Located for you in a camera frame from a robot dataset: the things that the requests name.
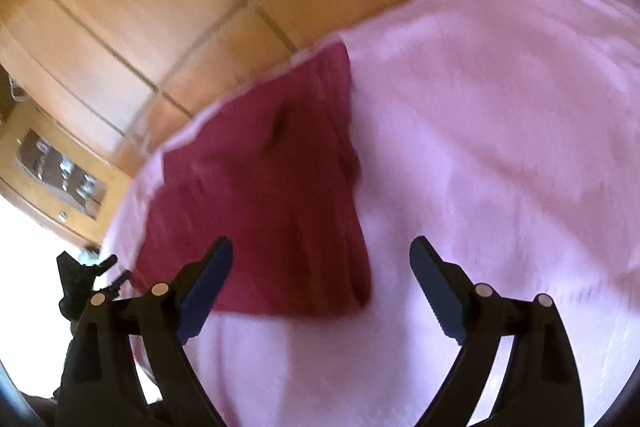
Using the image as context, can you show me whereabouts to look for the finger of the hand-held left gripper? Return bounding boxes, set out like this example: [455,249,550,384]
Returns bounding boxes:
[56,251,119,319]
[111,269,134,297]

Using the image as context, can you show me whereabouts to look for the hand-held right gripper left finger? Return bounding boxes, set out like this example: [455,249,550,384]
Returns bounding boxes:
[57,236,234,427]

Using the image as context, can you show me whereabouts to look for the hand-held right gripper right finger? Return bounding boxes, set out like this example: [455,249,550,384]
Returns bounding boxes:
[409,235,585,427]

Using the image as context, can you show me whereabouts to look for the dark red lace-trimmed garment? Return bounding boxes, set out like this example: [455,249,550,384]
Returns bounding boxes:
[132,42,376,320]

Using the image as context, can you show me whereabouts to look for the wooden display cabinet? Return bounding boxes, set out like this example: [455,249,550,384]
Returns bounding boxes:
[0,99,132,250]

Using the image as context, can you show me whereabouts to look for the pink bedspread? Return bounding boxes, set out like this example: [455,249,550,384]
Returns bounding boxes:
[100,0,640,427]

